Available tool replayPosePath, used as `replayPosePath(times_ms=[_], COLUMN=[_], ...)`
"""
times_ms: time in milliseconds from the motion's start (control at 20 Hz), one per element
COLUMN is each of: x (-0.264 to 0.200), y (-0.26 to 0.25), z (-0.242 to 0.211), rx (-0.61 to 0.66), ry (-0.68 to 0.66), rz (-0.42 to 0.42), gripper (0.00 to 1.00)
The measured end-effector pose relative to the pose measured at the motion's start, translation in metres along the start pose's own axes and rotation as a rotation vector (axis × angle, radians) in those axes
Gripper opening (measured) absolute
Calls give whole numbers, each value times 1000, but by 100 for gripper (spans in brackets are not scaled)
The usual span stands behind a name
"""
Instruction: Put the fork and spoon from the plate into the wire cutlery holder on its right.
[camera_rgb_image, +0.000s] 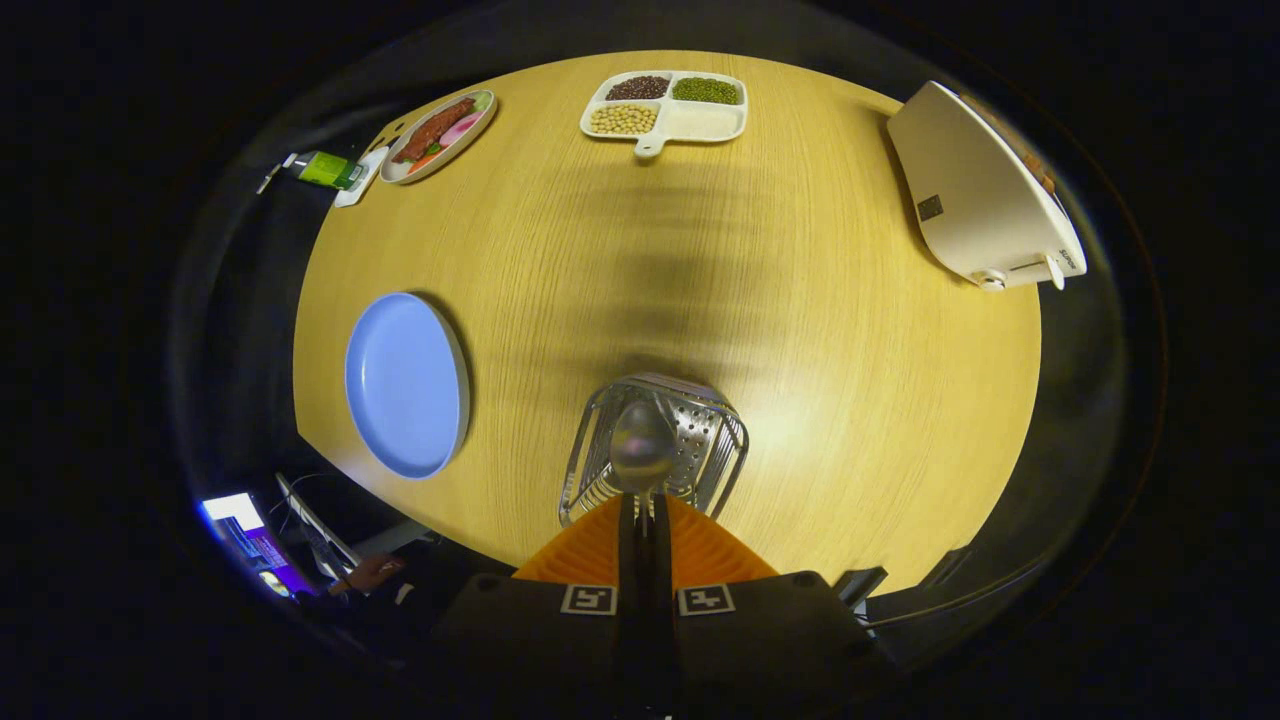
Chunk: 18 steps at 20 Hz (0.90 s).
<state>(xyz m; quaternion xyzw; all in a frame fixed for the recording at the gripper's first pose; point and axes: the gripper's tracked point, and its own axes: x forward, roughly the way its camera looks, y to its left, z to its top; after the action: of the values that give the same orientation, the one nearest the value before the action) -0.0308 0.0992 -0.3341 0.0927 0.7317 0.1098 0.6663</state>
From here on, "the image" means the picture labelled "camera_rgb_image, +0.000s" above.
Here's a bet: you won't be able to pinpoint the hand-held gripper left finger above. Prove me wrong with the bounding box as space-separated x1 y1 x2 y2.
432 493 642 716

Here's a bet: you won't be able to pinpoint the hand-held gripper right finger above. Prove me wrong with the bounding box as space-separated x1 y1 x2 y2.
650 493 881 716

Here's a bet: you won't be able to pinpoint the steel spoon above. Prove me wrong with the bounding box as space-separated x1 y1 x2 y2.
609 399 680 541

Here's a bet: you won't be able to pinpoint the perforated steel basket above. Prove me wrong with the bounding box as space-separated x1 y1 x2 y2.
558 373 750 529

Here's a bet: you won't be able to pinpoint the black chair back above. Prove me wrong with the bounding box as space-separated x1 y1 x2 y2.
920 545 976 591
832 566 889 611

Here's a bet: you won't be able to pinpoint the blue round plate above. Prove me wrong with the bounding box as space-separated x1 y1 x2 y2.
344 292 472 480

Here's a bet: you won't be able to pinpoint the open laptop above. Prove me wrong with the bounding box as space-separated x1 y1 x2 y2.
275 473 436 581

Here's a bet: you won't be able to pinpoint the lit monitor screen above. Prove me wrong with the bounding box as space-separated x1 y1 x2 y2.
200 492 316 599

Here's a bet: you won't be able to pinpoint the round plate with food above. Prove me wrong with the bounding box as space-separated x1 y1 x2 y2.
379 89 498 185

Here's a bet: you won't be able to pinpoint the white divided tray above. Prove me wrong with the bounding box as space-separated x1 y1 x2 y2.
580 70 749 160

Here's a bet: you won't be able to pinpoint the yellow soybeans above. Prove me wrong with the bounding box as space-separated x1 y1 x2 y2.
589 104 659 136

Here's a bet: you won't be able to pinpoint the white square coaster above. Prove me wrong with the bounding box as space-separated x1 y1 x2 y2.
333 146 390 209

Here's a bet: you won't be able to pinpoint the green mung beans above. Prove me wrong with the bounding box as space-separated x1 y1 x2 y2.
672 77 743 106

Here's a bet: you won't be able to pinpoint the brown meat strip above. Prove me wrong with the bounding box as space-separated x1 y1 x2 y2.
392 97 477 164

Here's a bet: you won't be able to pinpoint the white toaster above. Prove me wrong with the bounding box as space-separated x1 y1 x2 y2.
886 81 1088 292

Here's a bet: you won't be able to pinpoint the green drink bottle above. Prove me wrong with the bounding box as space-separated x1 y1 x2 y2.
283 150 366 191

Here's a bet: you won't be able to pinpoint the toasted bread slice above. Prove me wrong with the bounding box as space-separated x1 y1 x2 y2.
965 95 1058 196

